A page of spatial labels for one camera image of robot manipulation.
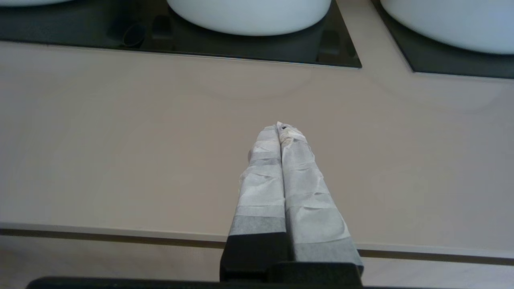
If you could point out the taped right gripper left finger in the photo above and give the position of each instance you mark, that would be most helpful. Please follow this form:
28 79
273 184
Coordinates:
261 192

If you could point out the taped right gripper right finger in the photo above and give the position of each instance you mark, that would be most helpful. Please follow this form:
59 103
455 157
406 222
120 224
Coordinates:
309 208

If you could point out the white cooking pot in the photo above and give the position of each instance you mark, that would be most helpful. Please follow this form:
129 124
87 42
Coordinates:
249 18
461 24
28 2

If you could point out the black glass induction cooktop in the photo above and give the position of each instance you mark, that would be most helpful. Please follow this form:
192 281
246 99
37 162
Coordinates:
425 64
80 36

